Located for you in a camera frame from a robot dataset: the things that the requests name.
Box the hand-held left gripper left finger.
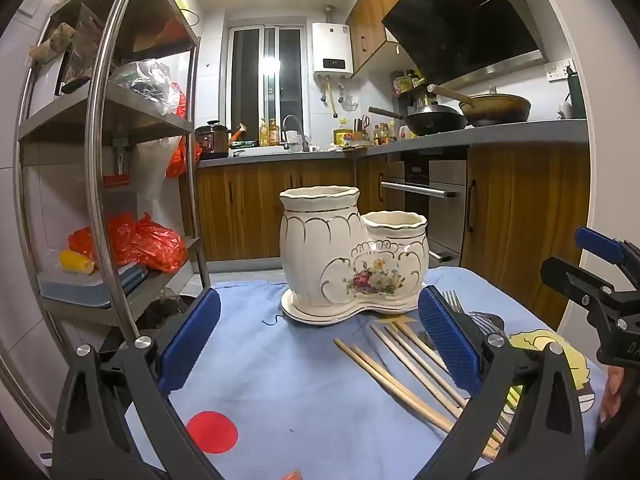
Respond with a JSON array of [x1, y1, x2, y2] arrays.
[[50, 287, 223, 480]]

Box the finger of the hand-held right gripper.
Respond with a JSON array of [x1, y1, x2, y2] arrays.
[[540, 256, 640, 313], [574, 226, 640, 273]]

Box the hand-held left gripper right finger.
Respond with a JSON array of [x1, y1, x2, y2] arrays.
[[415, 285, 587, 480]]

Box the wooden chopstick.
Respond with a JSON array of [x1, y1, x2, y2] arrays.
[[394, 321, 450, 372], [382, 325, 463, 401], [370, 325, 468, 408], [350, 345, 466, 433], [333, 338, 501, 460]]

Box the metal fork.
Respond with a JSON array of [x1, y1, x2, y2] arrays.
[[442, 289, 468, 317]]

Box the flower-shaped metal spoon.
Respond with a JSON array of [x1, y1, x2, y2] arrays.
[[467, 311, 507, 338]]

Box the white floral ceramic utensil holder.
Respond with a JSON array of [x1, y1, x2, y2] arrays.
[[279, 186, 430, 327]]

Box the person's right hand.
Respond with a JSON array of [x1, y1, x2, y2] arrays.
[[597, 365, 627, 427]]

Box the black trash bag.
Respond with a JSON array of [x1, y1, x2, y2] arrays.
[[136, 289, 197, 332]]

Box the wooden side cabinet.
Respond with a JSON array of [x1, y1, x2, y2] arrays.
[[466, 142, 592, 333]]

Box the blue printed cloth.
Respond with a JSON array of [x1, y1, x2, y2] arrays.
[[125, 265, 608, 480]]

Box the red plastic bag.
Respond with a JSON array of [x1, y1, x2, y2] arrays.
[[166, 82, 202, 179], [68, 226, 113, 261], [107, 212, 189, 274]]

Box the blue and white tray stack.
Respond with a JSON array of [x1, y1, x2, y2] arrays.
[[37, 261, 149, 311]]

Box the grey kitchen countertop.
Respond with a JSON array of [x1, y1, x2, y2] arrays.
[[199, 119, 588, 168]]

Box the yellow corn cob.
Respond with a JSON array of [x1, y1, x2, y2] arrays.
[[59, 250, 97, 274]]

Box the wooden lower cabinets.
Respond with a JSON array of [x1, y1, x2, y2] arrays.
[[195, 157, 401, 262]]

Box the wooden cabinets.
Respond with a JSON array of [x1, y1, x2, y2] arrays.
[[195, 157, 401, 262], [345, 0, 443, 79]]

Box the dark bottle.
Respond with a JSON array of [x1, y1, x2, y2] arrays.
[[566, 66, 587, 119]]

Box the built-in oven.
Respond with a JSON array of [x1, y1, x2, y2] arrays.
[[379, 152, 469, 267]]

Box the brown frying pan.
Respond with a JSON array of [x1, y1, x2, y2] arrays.
[[426, 83, 532, 128]]

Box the white plastic bag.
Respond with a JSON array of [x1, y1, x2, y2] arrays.
[[132, 137, 172, 202]]

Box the dark red rice cooker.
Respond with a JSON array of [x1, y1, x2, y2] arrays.
[[194, 120, 232, 161]]

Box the black wok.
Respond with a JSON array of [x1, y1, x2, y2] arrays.
[[368, 102, 469, 137]]

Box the cooking oil bottles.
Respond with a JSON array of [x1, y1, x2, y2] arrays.
[[258, 118, 282, 147]]

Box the condiment bottles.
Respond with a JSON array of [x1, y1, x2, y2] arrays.
[[372, 121, 402, 144]]

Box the kitchen faucet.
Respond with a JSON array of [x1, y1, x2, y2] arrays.
[[281, 114, 311, 154]]

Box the metal shelf rack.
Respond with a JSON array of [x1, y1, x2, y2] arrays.
[[12, 0, 212, 353]]

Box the black range hood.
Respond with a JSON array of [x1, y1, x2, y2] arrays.
[[381, 0, 549, 94]]

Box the clear plastic bag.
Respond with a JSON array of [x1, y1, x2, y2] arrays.
[[111, 59, 177, 115]]

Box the window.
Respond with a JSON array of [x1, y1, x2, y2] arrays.
[[227, 24, 309, 147]]

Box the snack bag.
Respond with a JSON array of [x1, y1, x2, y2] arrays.
[[62, 4, 109, 92]]

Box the white water heater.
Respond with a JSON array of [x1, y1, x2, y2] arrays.
[[312, 22, 354, 79]]

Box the wooden upper cabinets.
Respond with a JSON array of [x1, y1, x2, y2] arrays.
[[345, 0, 443, 79]]

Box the wall socket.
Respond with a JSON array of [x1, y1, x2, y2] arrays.
[[547, 59, 577, 82]]

